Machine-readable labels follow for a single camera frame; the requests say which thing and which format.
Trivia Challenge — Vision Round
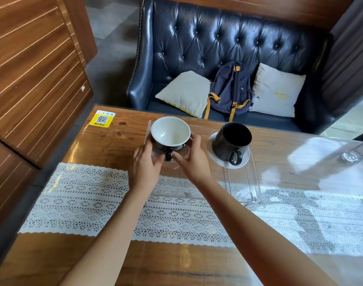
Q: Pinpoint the yellow code sticker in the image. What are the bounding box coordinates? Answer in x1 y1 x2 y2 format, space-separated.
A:
89 110 116 128

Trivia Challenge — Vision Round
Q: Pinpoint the person's left forearm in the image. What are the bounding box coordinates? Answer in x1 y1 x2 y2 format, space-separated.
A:
59 187 158 286

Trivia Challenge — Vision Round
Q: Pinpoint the clear acrylic stand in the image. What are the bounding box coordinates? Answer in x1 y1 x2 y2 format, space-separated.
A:
143 119 262 205

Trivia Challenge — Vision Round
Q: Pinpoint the person's left hand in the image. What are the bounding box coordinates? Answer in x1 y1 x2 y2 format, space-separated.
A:
127 143 166 196

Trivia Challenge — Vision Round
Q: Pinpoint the black cup with white inside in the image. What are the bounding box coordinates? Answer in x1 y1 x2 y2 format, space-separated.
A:
150 116 191 162

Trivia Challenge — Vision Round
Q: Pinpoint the grey curtain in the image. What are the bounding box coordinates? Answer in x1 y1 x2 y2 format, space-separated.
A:
320 0 363 102

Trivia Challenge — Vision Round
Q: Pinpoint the white saucer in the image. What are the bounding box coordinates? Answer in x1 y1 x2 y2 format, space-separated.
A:
151 139 191 164
206 132 251 169

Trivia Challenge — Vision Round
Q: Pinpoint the clear plastic water bottle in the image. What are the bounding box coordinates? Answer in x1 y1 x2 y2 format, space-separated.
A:
341 137 363 164

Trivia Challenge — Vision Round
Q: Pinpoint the person's right hand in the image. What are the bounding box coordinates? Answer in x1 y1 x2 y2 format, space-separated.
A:
172 132 214 187

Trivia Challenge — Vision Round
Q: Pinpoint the person's right forearm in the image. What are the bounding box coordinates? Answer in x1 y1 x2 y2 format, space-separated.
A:
196 178 339 286

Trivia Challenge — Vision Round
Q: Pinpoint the plain wooden side panel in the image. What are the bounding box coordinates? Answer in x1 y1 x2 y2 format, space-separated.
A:
61 0 98 68

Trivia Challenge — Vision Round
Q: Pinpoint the cream cushion with yellow print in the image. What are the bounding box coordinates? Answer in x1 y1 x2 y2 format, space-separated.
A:
251 62 307 118

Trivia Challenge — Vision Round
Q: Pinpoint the cream cushion with yellow edge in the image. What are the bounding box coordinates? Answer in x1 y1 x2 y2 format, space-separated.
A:
155 70 211 119

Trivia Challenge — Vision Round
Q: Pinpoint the dark tufted leather sofa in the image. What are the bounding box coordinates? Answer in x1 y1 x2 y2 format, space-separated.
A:
126 0 337 135

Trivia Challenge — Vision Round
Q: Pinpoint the striped wooden partition wall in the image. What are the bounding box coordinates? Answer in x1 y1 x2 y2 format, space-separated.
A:
0 0 94 236

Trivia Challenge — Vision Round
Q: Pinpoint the white lace table runner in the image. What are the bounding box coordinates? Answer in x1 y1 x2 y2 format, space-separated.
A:
18 162 363 257

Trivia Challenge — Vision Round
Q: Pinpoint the black mug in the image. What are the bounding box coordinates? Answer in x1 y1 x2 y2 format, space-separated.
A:
212 122 253 166

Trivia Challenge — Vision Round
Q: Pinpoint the wooden panel behind sofa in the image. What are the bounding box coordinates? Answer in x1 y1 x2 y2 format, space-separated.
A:
144 0 356 27

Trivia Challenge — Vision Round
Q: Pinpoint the navy backpack with yellow straps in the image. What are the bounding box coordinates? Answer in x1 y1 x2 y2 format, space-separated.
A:
203 61 253 122

